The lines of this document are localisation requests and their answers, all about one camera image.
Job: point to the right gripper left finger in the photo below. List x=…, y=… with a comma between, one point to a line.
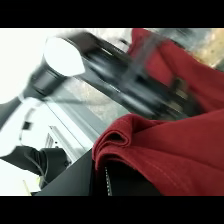
x=75, y=180

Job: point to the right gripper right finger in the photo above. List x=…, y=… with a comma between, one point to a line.
x=130, y=183

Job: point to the dark red T-shirt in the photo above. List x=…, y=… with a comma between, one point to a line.
x=186, y=150

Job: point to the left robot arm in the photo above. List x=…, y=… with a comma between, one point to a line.
x=110, y=80

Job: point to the silver frame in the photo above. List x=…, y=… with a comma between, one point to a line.
x=76, y=128

